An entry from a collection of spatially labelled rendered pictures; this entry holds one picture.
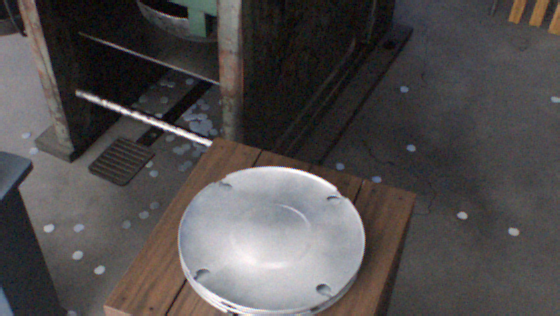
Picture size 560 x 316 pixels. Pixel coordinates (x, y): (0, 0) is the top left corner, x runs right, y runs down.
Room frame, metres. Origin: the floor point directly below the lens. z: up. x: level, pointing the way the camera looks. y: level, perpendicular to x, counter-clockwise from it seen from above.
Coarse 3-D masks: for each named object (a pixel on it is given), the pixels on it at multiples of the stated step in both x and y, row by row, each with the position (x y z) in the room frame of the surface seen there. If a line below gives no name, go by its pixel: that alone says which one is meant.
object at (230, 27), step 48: (240, 0) 1.01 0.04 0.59; (288, 0) 1.16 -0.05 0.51; (336, 0) 1.42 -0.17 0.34; (384, 0) 1.71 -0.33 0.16; (240, 48) 1.01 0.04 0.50; (288, 48) 1.21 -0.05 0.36; (336, 48) 1.45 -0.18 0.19; (384, 48) 1.67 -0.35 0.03; (240, 96) 1.02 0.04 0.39; (288, 96) 1.22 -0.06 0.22; (336, 96) 1.44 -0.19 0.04; (288, 144) 1.21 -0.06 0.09
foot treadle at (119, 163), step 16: (192, 96) 1.32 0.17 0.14; (176, 112) 1.25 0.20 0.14; (112, 144) 1.12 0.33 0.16; (128, 144) 1.12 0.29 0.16; (144, 144) 1.14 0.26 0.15; (96, 160) 1.07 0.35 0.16; (112, 160) 1.07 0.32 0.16; (128, 160) 1.08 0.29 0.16; (144, 160) 1.08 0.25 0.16; (112, 176) 1.03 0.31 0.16; (128, 176) 1.03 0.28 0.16
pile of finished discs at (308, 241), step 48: (240, 192) 0.78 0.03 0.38; (288, 192) 0.79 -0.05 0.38; (336, 192) 0.79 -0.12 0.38; (192, 240) 0.68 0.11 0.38; (240, 240) 0.68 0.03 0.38; (288, 240) 0.68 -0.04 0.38; (336, 240) 0.69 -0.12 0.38; (240, 288) 0.59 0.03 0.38; (288, 288) 0.59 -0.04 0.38; (336, 288) 0.60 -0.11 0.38
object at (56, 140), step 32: (32, 0) 1.24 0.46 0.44; (64, 0) 1.32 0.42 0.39; (96, 0) 1.40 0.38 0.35; (32, 32) 1.26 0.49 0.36; (64, 32) 1.29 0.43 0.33; (64, 64) 1.27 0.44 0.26; (96, 64) 1.37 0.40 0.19; (128, 64) 1.47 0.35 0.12; (160, 64) 1.57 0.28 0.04; (64, 96) 1.25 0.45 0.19; (128, 96) 1.44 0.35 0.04; (64, 128) 1.25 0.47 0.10; (96, 128) 1.32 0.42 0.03; (64, 160) 1.23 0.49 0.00
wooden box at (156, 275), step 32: (224, 160) 0.89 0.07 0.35; (256, 160) 0.89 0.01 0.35; (288, 160) 0.89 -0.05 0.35; (192, 192) 0.81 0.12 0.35; (352, 192) 0.81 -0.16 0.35; (384, 192) 0.81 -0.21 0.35; (160, 224) 0.74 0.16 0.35; (384, 224) 0.74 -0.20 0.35; (160, 256) 0.67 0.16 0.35; (384, 256) 0.68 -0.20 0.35; (128, 288) 0.61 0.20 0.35; (160, 288) 0.61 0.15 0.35; (192, 288) 0.61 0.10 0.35; (352, 288) 0.62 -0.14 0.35; (384, 288) 0.63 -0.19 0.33
